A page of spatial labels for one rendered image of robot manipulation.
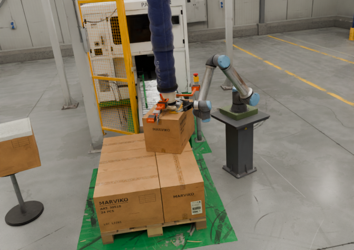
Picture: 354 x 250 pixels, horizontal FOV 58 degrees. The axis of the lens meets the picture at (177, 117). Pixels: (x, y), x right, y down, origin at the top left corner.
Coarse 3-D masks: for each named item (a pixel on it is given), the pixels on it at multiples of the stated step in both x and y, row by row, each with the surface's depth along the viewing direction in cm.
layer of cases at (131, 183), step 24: (120, 144) 370; (144, 144) 365; (120, 168) 320; (144, 168) 317; (168, 168) 313; (192, 168) 310; (96, 192) 286; (120, 192) 283; (144, 192) 285; (168, 192) 288; (192, 192) 291; (120, 216) 291; (144, 216) 295; (168, 216) 298; (192, 216) 302
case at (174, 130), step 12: (192, 108) 374; (144, 120) 334; (156, 120) 329; (168, 120) 325; (180, 120) 330; (192, 120) 377; (144, 132) 340; (156, 132) 335; (168, 132) 331; (180, 132) 332; (192, 132) 380; (156, 144) 341; (168, 144) 337; (180, 144) 334
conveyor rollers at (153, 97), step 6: (150, 84) 580; (156, 84) 579; (150, 90) 553; (156, 90) 546; (150, 96) 520; (156, 96) 521; (144, 102) 495; (150, 102) 495; (156, 102) 496; (144, 108) 470; (150, 108) 470; (144, 114) 453
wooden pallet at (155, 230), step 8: (160, 224) 300; (168, 224) 302; (176, 224) 303; (200, 224) 307; (104, 232) 295; (112, 232) 296; (120, 232) 298; (152, 232) 303; (160, 232) 304; (104, 240) 299; (112, 240) 300
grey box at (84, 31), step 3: (81, 30) 406; (84, 30) 407; (84, 33) 408; (87, 33) 426; (84, 36) 410; (87, 36) 422; (84, 39) 411; (87, 39) 419; (84, 42) 413; (87, 42) 416; (84, 45) 414; (87, 45) 415; (87, 48) 416; (90, 48) 432; (87, 51) 417
